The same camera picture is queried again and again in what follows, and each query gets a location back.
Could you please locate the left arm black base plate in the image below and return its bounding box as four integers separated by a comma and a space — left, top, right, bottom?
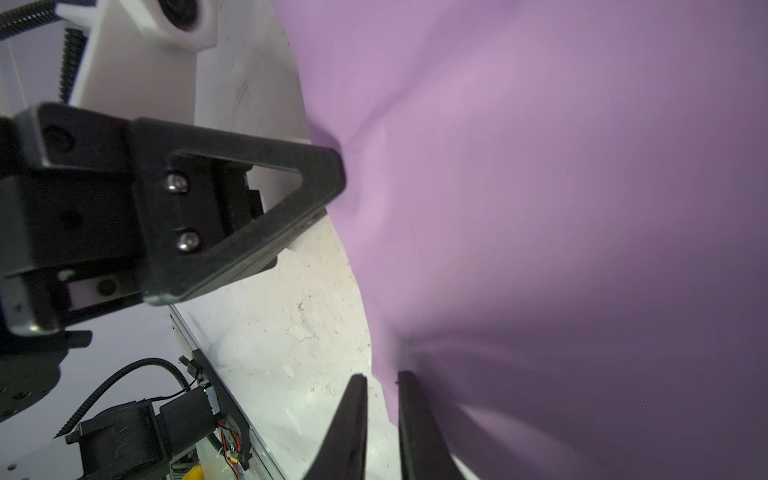
179, 349, 253, 479

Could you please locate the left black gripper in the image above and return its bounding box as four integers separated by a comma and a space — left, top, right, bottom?
1, 103, 346, 336

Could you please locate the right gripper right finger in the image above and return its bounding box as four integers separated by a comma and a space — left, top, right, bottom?
397, 371, 465, 480

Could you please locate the pink purple wrapping paper sheet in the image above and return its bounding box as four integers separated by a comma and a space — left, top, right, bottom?
275, 1, 767, 479

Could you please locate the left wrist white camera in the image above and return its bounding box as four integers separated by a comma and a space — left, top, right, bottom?
56, 1, 218, 125

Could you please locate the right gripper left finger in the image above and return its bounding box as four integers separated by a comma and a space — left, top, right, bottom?
304, 374, 368, 480

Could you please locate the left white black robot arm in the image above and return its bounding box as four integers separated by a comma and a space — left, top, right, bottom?
1, 103, 346, 419

